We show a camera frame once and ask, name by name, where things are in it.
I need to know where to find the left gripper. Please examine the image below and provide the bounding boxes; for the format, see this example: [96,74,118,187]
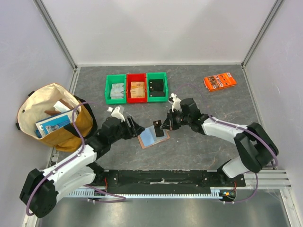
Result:
[109,115,145,144]

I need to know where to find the tan leather card holder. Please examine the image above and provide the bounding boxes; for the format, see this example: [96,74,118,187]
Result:
[138,126,170,149]

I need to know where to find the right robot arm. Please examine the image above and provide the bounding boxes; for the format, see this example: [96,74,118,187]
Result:
[161,94,279,186]

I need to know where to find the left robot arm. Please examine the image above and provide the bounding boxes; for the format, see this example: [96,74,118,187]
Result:
[19,116,144,218]

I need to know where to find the beige cards in red bin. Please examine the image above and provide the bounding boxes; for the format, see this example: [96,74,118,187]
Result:
[130,81,145,98]

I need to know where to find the black cards in green bin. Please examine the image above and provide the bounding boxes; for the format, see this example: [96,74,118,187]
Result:
[149,79,165,97]

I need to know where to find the grey cards in green bin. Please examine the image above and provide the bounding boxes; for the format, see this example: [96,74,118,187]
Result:
[110,83,125,99]

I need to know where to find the right green plastic bin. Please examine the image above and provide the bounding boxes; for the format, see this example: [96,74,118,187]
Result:
[146,72,169,103]

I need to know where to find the green plastic bin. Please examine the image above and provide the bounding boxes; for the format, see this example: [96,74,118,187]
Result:
[104,74,126,105]
[146,72,169,103]

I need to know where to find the red plastic bin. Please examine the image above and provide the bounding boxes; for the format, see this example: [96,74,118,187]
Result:
[126,73,147,104]

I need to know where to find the left green plastic bin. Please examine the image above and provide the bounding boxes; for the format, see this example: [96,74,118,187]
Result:
[104,74,126,105]

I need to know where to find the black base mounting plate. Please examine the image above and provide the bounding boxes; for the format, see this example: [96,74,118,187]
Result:
[90,170,246,194]

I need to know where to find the orange screw box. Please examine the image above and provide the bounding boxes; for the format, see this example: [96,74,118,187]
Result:
[203,72,237,92]

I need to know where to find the white packet in bag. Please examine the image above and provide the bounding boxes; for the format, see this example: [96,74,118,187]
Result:
[53,100,71,113]

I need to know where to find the brown item in bag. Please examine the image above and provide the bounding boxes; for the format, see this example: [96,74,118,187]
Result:
[44,99,73,116]

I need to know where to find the blue book in bag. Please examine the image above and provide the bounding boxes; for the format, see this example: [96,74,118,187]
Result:
[35,110,73,139]

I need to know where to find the cream and tan tote bag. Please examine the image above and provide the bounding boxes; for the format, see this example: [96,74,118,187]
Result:
[16,83,98,152]

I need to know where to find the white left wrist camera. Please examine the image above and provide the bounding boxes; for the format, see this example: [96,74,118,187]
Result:
[107,105,125,122]

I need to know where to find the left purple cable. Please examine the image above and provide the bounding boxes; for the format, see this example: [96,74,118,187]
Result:
[25,101,127,216]

